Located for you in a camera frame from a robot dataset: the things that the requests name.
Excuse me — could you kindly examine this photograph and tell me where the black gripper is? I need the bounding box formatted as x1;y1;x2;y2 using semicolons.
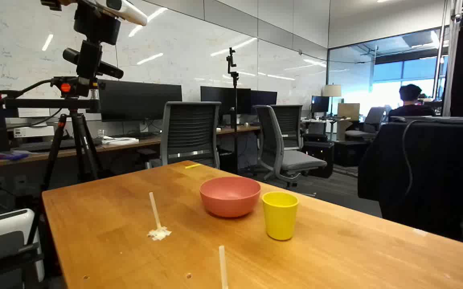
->
61;0;126;81

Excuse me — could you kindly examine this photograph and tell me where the pink plastic bowl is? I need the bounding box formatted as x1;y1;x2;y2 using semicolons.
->
198;174;262;219

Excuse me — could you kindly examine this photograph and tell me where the yellow plastic cup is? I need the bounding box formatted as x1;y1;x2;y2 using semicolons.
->
261;189;301;242

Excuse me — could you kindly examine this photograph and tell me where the wide black monitor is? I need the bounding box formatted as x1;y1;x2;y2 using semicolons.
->
98;78;184;121

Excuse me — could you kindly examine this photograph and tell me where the long wooden office desk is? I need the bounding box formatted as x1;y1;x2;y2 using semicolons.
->
0;123;262;171

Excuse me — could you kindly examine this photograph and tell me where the medium black monitor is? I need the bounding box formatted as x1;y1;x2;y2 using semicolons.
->
200;85;254;115

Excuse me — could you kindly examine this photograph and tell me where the thin black light stand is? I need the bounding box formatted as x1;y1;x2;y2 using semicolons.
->
225;46;243;173

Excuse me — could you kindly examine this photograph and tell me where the small black monitor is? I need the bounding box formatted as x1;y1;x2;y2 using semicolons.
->
251;89;279;107

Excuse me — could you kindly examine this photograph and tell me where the white tape strip with powder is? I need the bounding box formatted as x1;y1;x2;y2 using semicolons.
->
147;191;174;242

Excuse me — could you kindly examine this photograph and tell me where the white framed grey chair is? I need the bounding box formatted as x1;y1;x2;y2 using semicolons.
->
0;207;45;289

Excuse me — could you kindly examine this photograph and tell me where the white shade table lamp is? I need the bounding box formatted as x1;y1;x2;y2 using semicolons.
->
320;81;344;117

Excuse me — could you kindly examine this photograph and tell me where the plain white tape strip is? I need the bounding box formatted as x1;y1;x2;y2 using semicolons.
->
217;244;230;289

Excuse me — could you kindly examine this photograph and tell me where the tan box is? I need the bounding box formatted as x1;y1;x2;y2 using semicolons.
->
336;101;362;121

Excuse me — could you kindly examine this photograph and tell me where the seated person in dark top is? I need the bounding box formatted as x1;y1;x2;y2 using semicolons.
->
388;81;438;118

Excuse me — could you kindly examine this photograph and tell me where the black camera tripod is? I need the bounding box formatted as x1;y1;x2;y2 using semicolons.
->
25;75;105;253

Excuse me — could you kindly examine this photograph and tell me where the black rail with red clamps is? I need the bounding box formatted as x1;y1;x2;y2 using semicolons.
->
0;86;100;120

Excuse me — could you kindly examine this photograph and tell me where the thin white cable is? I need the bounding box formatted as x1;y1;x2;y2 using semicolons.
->
401;117;422;199

